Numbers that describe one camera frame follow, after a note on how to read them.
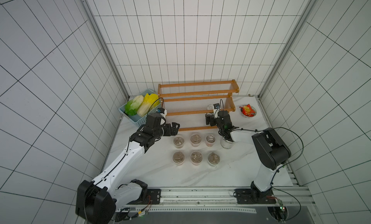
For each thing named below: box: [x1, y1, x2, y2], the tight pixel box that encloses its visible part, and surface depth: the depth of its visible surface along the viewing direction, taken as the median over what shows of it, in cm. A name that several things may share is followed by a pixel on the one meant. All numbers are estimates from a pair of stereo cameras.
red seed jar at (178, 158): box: [172, 151, 186, 166], surface depth 83 cm
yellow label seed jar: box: [172, 136, 185, 149], surface depth 89 cm
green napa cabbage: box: [124, 94, 144, 116], surface depth 104 cm
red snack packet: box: [239, 103, 256, 117], surface depth 106 cm
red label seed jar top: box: [190, 133, 202, 148], surface depth 90 cm
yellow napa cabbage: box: [136, 93, 160, 117], surface depth 108 cm
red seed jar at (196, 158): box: [190, 151, 203, 166], surface depth 83 cm
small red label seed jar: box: [205, 133, 216, 147], surface depth 90 cm
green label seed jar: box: [207, 152, 221, 167], surface depth 81 cm
